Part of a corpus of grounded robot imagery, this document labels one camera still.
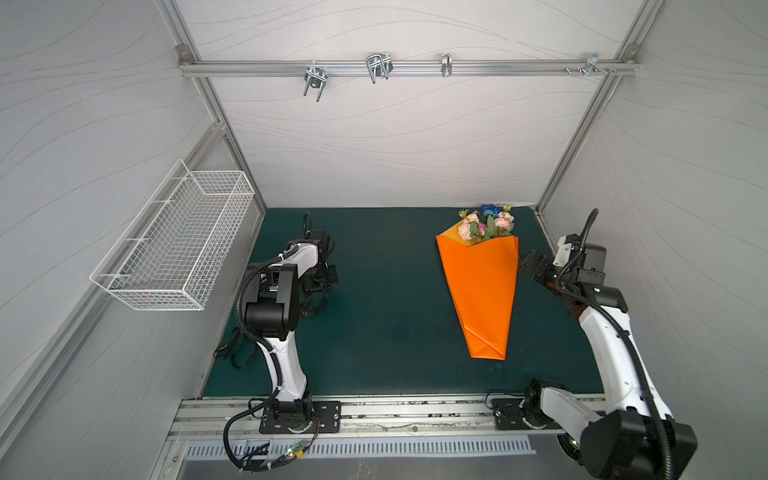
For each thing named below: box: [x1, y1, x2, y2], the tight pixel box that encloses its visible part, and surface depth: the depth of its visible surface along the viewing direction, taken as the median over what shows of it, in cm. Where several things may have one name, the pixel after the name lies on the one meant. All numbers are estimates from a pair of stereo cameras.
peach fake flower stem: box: [458, 209, 479, 241], surface depth 113 cm
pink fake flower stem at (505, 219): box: [495, 204, 515, 235], surface depth 115 cm
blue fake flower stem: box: [481, 204, 503, 218], surface depth 113 cm
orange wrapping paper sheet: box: [436, 220, 519, 361], surface depth 95 cm
